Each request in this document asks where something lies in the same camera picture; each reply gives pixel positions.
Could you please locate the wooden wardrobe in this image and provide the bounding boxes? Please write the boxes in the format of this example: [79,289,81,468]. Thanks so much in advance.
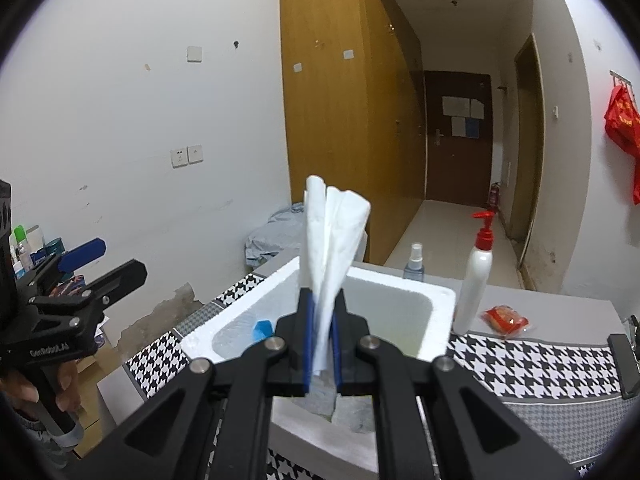
[279,0,426,267]

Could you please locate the red hanging cloth bag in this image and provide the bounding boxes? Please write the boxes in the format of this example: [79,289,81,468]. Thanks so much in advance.
[603,85,640,206]

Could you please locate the person's left forearm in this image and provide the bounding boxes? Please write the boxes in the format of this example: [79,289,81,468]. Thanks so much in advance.
[10,402,68,471]

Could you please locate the clear blue spray bottle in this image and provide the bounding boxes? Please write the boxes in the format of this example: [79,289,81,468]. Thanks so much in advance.
[403,242,426,282]

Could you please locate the red snack packet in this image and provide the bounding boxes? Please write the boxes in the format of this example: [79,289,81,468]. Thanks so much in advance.
[479,305,533,337]

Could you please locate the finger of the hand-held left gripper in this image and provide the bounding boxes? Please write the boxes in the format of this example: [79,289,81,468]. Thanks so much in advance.
[30,259,148,326]
[20,237,107,301]

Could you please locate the pale blue cloth bundle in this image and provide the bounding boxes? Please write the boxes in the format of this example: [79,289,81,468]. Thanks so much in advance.
[244,203,307,267]

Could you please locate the white pump lotion bottle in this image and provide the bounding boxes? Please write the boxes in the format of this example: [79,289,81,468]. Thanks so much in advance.
[452,210,496,335]

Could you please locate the houndstooth table runner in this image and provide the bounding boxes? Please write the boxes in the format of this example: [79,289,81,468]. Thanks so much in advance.
[122,272,633,480]

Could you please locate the wooden side door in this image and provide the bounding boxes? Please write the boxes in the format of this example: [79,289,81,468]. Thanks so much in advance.
[513,33,546,246]

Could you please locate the black smartphone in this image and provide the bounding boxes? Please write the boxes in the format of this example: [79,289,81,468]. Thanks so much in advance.
[607,315,640,401]

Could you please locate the green cap bottle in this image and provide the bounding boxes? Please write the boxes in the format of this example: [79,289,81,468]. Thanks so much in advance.
[12,225,32,273]

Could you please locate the white tissue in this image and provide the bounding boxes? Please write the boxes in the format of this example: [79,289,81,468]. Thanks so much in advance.
[300,175,372,378]

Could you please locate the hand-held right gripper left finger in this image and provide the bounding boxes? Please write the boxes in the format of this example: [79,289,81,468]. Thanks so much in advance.
[82,287,313,480]

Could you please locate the dark brown entrance door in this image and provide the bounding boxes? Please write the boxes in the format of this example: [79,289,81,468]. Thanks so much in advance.
[424,70,493,207]

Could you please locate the white foam box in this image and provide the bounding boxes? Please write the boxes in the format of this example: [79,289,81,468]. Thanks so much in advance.
[180,258,457,473]

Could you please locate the person's left hand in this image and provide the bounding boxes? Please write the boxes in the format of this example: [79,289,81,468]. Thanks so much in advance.
[0,360,81,413]

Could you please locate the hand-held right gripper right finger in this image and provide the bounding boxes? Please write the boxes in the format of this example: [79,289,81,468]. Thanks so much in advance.
[330,290,583,480]

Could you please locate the grey sock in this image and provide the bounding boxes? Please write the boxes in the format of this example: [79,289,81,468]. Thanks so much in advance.
[302,375,376,435]

